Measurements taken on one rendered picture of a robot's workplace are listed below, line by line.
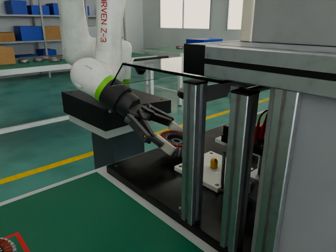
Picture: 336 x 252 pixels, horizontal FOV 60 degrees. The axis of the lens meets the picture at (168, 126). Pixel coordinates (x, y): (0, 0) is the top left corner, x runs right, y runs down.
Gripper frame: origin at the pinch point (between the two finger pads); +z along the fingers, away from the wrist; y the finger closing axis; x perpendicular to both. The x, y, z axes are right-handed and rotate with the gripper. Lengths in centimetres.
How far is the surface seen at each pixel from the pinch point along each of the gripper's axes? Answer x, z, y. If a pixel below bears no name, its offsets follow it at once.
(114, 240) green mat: -4.2, 4.9, 37.2
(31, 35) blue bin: -234, -408, -386
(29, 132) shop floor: -187, -156, -140
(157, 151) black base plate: -6.6, -2.7, 0.9
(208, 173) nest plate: 3.9, 12.7, 10.3
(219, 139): 13.6, 9.8, 10.4
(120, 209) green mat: -6.5, 1.1, 28.2
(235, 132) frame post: 26.7, 10.4, 32.6
